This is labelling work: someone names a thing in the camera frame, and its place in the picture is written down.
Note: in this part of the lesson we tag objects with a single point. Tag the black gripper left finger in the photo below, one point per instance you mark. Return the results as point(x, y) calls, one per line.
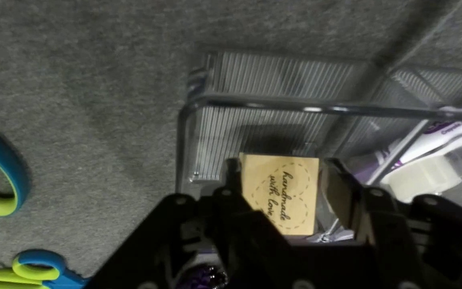
point(235, 187)

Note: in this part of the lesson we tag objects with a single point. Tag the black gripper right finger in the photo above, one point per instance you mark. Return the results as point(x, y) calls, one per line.
point(344, 193)

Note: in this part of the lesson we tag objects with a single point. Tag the brown wooden stamp block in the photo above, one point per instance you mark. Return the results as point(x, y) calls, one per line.
point(280, 187)

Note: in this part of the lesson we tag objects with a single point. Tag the clear three-compartment case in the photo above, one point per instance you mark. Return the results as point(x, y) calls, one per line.
point(264, 81)

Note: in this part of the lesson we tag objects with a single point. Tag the purple folded umbrella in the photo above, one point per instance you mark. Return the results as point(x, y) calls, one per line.
point(202, 277)

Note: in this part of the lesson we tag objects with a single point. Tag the small blue green scissors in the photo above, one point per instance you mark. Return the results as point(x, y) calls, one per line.
point(39, 267)

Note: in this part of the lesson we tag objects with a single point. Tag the large blue green scissors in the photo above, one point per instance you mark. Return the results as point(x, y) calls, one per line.
point(7, 166)

